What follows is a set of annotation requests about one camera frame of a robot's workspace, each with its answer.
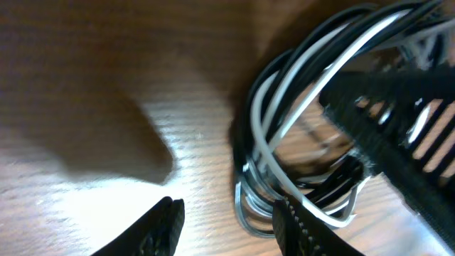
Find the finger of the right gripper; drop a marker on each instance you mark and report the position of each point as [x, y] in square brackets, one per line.
[388, 115]

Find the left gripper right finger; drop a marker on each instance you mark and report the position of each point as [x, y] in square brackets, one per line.
[299, 233]

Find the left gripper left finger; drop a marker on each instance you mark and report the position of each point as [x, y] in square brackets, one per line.
[155, 233]

